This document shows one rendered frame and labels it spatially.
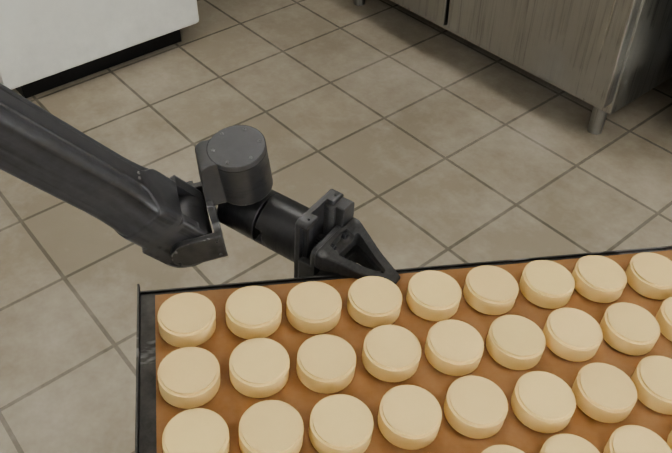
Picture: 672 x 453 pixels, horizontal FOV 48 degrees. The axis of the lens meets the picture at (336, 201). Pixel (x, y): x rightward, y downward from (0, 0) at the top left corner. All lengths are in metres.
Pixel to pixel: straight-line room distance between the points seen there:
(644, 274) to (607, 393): 0.16
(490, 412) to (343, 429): 0.12
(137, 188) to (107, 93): 2.20
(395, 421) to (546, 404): 0.13
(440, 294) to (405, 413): 0.14
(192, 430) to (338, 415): 0.11
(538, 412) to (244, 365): 0.24
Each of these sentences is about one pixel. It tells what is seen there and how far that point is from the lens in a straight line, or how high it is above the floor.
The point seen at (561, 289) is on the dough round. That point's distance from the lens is 0.74.
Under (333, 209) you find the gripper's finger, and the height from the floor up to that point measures 1.03.
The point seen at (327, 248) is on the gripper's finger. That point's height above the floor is 1.01.
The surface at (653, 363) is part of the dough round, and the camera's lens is 0.72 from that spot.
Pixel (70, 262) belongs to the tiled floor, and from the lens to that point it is 2.25.
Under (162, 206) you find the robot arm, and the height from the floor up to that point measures 1.05.
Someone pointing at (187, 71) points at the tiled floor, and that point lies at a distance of 2.97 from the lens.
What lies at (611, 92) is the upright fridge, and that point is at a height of 0.24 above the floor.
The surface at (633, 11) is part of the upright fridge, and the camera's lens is 2.37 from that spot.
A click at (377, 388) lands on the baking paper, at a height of 0.99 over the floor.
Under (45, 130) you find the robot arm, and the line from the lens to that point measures 0.68.
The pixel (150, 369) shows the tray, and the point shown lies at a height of 1.00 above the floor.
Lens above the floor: 1.52
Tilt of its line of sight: 41 degrees down
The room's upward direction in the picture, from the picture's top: straight up
